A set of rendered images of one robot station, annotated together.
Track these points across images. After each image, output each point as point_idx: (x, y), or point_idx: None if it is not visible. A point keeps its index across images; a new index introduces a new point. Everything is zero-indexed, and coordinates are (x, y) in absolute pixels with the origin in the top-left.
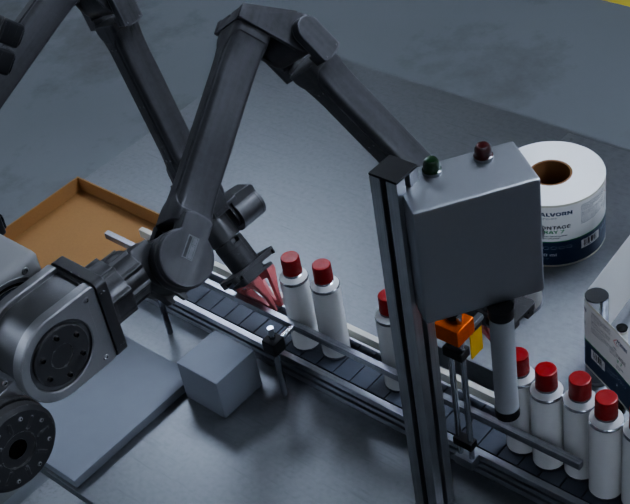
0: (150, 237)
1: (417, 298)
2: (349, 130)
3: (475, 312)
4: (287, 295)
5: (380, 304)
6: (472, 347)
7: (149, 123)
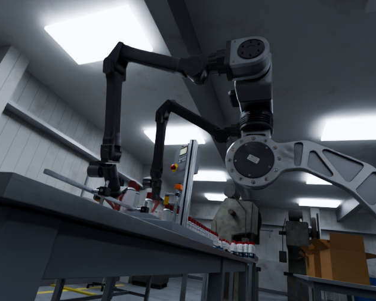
0: (216, 129)
1: (195, 169)
2: (163, 139)
3: (158, 196)
4: (134, 195)
5: (151, 194)
6: (168, 200)
7: (117, 115)
